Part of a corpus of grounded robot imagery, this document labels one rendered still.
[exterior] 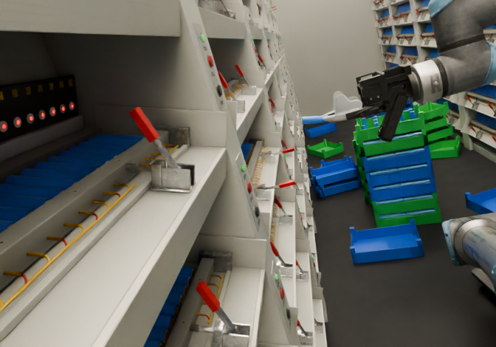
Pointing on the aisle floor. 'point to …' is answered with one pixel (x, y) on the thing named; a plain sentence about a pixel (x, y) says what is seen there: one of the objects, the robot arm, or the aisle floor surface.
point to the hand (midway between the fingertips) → (328, 119)
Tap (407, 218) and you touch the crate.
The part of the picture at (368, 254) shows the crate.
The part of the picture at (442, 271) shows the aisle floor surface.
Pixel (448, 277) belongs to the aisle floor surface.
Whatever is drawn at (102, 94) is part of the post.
